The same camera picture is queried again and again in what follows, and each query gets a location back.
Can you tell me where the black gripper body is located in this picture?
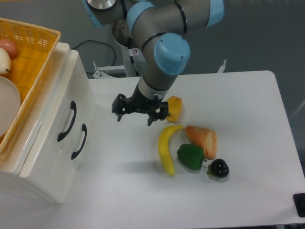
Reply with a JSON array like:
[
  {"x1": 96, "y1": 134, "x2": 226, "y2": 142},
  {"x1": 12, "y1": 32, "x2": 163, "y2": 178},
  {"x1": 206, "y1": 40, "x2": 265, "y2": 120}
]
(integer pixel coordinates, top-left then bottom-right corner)
[{"x1": 128, "y1": 86, "x2": 161, "y2": 114}]

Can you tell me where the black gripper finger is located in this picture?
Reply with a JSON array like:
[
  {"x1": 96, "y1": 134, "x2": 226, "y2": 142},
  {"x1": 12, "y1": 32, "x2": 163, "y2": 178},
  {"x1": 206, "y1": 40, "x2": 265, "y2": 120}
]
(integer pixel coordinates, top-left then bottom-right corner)
[
  {"x1": 147, "y1": 102, "x2": 169, "y2": 126},
  {"x1": 112, "y1": 94, "x2": 131, "y2": 122}
]

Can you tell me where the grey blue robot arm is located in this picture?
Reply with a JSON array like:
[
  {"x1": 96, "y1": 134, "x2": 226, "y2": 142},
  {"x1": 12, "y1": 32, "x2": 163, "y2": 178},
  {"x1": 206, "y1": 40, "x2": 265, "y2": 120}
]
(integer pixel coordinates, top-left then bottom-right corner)
[{"x1": 84, "y1": 0, "x2": 224, "y2": 125}]

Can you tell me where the white drawer cabinet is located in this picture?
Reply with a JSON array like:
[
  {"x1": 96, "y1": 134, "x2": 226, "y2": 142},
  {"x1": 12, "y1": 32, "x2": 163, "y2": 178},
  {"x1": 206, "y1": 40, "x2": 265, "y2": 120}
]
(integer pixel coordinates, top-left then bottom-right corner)
[{"x1": 0, "y1": 42, "x2": 72, "y2": 204}]

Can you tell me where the yellow bell pepper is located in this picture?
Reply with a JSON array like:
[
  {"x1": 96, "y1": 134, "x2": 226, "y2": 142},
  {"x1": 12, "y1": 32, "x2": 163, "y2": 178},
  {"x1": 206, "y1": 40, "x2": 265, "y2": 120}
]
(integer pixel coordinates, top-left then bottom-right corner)
[{"x1": 166, "y1": 96, "x2": 183, "y2": 123}]

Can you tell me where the yellow banana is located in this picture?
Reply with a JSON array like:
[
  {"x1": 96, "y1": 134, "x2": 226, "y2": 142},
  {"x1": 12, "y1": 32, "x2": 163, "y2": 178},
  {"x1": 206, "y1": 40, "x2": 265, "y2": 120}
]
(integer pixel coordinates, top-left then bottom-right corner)
[{"x1": 158, "y1": 125, "x2": 183, "y2": 176}]

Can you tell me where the croissant bread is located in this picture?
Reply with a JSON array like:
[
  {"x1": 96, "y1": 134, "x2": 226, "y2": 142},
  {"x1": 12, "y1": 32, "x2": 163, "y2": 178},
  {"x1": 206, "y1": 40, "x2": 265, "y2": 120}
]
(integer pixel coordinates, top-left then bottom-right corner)
[{"x1": 185, "y1": 125, "x2": 218, "y2": 160}]

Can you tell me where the green bell pepper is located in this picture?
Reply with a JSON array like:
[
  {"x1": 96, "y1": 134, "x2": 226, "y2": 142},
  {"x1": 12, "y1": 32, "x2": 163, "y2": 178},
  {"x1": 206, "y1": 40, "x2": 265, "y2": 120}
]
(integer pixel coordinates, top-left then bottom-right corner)
[{"x1": 177, "y1": 144, "x2": 206, "y2": 171}]

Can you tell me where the dark purple eggplant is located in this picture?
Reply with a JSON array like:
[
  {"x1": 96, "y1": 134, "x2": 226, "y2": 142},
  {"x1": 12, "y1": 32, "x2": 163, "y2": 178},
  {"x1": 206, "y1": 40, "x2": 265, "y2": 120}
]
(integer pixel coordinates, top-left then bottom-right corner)
[{"x1": 207, "y1": 158, "x2": 230, "y2": 178}]

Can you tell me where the yellow woven basket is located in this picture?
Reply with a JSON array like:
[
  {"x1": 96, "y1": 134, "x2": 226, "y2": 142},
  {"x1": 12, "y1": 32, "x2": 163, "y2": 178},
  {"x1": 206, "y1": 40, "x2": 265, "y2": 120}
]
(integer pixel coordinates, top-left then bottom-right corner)
[{"x1": 0, "y1": 18, "x2": 61, "y2": 161}]

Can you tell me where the white plate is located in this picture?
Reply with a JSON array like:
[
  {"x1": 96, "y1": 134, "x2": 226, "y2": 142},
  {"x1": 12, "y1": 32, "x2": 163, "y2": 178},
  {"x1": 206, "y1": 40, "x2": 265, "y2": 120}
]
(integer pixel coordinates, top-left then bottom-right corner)
[{"x1": 0, "y1": 76, "x2": 21, "y2": 136}]

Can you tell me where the white pear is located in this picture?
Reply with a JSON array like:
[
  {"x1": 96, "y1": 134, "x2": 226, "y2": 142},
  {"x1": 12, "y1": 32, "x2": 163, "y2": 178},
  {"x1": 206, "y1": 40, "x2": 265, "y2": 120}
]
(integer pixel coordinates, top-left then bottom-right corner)
[{"x1": 0, "y1": 48, "x2": 11, "y2": 74}]

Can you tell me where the red apple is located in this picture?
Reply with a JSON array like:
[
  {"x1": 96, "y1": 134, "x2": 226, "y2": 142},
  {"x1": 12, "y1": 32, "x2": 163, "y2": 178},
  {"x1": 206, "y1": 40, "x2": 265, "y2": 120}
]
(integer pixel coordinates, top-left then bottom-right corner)
[{"x1": 0, "y1": 39, "x2": 19, "y2": 58}]

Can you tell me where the black table corner device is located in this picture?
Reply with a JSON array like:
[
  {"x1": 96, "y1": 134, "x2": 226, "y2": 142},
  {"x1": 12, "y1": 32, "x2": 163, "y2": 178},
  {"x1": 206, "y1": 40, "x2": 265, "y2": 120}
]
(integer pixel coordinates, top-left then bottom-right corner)
[{"x1": 293, "y1": 193, "x2": 305, "y2": 218}]

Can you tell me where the white table leg bracket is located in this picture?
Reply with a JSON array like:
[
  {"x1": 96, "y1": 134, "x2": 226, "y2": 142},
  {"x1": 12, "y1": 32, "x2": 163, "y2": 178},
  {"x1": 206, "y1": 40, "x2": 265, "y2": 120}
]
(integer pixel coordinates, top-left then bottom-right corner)
[{"x1": 217, "y1": 59, "x2": 227, "y2": 73}]

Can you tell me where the black floor cable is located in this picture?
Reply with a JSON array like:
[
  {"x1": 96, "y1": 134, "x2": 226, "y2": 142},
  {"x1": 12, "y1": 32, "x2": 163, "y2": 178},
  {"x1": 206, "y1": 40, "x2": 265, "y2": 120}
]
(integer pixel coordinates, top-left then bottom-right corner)
[{"x1": 71, "y1": 40, "x2": 117, "y2": 73}]

